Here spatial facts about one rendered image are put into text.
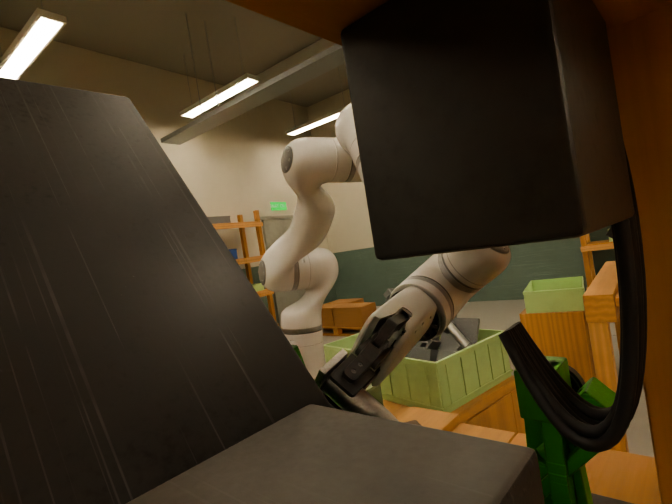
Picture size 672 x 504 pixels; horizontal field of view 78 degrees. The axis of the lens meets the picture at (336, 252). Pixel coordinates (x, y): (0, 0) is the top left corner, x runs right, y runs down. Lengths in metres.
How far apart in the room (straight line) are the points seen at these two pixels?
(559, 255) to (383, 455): 7.30
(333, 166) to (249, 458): 0.71
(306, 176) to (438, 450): 0.72
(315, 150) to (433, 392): 0.87
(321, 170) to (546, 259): 6.80
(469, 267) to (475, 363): 1.00
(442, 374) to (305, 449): 1.13
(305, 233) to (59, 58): 6.16
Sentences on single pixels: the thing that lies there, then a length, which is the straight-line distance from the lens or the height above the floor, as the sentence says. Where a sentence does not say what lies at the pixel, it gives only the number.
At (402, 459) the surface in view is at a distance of 0.26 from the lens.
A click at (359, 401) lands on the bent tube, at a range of 0.44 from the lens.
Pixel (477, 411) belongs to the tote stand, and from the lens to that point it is 1.52.
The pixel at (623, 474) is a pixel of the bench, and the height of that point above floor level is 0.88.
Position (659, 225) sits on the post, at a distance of 0.41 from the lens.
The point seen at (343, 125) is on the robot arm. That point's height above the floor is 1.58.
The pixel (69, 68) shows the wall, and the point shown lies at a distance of 6.99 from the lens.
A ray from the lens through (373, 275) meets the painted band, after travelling 8.82.
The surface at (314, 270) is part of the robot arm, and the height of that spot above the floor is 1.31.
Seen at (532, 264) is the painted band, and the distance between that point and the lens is 7.61.
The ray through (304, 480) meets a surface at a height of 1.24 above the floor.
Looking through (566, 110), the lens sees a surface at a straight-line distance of 0.22.
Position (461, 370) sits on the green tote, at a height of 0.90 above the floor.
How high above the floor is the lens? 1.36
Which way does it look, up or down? 1 degrees down
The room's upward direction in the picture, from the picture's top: 9 degrees counter-clockwise
